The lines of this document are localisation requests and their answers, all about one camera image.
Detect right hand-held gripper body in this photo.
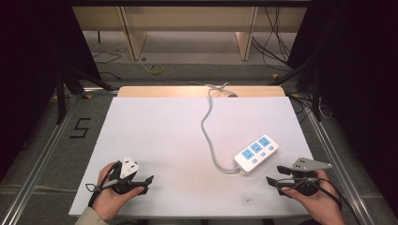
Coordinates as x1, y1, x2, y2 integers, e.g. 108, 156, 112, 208
289, 157, 333, 197

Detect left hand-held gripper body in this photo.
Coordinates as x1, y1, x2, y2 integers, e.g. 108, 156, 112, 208
107, 156, 141, 196

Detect white power strip blue sockets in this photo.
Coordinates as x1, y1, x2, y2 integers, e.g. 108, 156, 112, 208
233, 134, 280, 175

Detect person's left hand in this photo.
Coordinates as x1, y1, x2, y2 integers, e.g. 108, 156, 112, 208
91, 161, 145, 222

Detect person's right hand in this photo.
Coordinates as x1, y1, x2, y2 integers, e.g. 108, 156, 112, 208
280, 169, 345, 225

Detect white table mat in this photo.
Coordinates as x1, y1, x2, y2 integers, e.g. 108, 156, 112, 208
68, 96, 314, 219

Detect black metal stand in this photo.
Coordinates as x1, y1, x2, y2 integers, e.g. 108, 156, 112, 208
54, 60, 115, 126

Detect black curtain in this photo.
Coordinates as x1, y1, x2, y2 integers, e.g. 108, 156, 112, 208
0, 0, 102, 184
285, 0, 398, 218

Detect yellow tape roll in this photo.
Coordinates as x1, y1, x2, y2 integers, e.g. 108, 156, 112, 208
147, 63, 164, 76

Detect aluminium floor rail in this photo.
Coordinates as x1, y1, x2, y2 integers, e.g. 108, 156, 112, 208
0, 88, 118, 225
290, 93, 378, 225

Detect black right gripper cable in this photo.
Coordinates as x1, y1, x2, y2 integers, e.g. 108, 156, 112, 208
299, 176, 362, 225

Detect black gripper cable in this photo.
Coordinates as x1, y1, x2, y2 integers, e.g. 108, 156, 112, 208
84, 160, 124, 208
299, 176, 362, 225

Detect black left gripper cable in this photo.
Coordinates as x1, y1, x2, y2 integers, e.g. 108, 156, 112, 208
84, 160, 124, 208

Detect white floor cable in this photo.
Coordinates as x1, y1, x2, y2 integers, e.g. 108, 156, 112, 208
137, 57, 231, 92

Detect grey power strip cable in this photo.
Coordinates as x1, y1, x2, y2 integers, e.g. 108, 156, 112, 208
200, 82, 242, 175

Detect thin black floor cable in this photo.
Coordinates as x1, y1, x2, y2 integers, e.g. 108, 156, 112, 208
91, 46, 123, 81

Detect bundle of black floor cables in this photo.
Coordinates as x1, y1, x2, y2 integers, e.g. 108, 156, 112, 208
250, 6, 294, 73

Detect beige wooden furniture frame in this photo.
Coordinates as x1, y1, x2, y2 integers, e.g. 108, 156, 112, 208
71, 6, 308, 62

